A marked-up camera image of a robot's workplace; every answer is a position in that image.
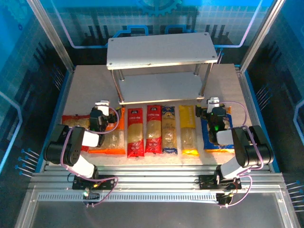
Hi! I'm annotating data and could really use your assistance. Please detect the blue spaghetti bag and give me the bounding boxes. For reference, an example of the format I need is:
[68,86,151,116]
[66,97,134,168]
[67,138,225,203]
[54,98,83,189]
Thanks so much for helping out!
[161,105,179,155]

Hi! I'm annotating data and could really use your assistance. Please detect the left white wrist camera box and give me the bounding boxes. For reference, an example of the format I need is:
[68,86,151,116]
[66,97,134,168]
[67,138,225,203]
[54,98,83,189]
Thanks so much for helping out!
[94,100,111,116]

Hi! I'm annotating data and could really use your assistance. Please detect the blue and yellow pasta bag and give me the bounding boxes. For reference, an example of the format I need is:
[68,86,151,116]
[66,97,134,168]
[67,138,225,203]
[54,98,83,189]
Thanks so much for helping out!
[200,106,236,153]

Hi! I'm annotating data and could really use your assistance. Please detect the red macaroni pasta bag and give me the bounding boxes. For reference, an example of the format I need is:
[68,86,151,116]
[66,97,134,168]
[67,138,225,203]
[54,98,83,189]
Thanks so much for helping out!
[62,114,92,152]

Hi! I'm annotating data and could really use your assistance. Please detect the orange pasta bag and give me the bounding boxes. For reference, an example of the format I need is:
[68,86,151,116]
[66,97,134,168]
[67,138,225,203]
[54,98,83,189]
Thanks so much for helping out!
[88,106,126,155]

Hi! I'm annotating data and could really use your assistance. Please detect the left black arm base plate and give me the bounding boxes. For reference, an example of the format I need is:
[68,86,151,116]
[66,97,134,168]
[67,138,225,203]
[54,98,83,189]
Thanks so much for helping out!
[72,175,116,190]

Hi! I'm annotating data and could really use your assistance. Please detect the yellow spaghetti bag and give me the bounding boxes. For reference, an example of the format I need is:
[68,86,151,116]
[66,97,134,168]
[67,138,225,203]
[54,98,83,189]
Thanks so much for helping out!
[178,104,200,156]

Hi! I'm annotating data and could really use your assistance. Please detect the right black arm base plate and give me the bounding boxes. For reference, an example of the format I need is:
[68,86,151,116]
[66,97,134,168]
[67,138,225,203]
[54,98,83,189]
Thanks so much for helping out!
[198,174,242,190]

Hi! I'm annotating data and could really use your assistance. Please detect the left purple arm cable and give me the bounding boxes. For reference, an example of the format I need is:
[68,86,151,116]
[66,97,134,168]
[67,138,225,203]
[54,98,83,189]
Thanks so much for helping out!
[59,106,120,208]

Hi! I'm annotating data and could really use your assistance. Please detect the aluminium frame post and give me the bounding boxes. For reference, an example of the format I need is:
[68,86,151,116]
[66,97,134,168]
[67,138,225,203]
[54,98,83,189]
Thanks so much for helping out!
[239,0,285,72]
[26,0,76,72]

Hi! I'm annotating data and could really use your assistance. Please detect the slotted grey cable duct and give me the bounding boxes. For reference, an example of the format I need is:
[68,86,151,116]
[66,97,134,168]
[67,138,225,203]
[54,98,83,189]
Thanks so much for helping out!
[37,192,219,203]

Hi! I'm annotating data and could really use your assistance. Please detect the aluminium mounting rail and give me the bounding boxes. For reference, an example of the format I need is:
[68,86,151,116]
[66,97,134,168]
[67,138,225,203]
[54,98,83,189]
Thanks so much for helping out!
[30,165,285,193]

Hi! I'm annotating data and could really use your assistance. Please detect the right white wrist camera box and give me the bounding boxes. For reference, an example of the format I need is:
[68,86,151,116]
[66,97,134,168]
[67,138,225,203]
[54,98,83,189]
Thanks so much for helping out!
[206,96,221,114]

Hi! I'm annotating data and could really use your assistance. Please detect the small black connector board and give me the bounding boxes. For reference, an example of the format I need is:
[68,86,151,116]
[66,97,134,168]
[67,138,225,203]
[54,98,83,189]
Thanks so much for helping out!
[216,192,235,208]
[82,188,100,205]

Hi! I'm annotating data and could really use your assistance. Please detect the red spaghetti bag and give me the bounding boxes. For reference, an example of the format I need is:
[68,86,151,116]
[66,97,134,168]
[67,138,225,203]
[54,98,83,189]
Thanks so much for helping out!
[127,108,145,158]
[144,104,163,154]

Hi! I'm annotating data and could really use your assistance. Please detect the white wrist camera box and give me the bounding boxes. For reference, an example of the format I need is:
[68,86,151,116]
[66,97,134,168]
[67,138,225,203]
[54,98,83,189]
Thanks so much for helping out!
[206,96,221,114]
[94,100,111,116]

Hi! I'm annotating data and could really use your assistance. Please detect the white two-tier shelf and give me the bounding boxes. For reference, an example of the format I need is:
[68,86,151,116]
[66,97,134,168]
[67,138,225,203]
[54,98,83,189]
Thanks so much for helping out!
[106,32,218,105]

